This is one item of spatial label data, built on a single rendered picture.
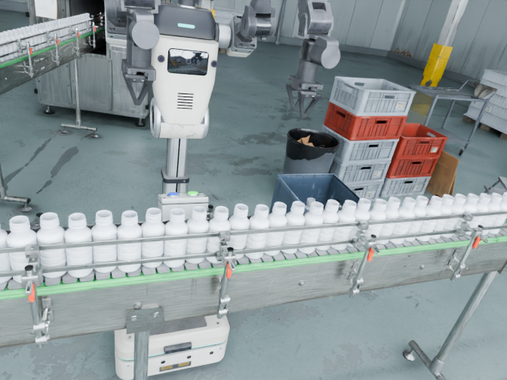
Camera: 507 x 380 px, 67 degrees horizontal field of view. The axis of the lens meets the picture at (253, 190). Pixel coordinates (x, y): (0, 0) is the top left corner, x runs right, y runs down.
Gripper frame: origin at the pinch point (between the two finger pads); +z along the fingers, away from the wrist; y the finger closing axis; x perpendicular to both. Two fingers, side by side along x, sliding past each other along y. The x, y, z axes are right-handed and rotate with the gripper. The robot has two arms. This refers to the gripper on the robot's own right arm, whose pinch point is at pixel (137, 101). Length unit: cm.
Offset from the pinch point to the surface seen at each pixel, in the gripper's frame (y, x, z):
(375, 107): -146, 218, 39
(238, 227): 17.9, 24.7, 28.7
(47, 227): 13.8, -21.4, 26.2
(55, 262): 14.8, -20.5, 35.8
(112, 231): 14.7, -7.5, 28.4
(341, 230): 20, 59, 32
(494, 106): -339, 678, 79
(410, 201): 19, 87, 24
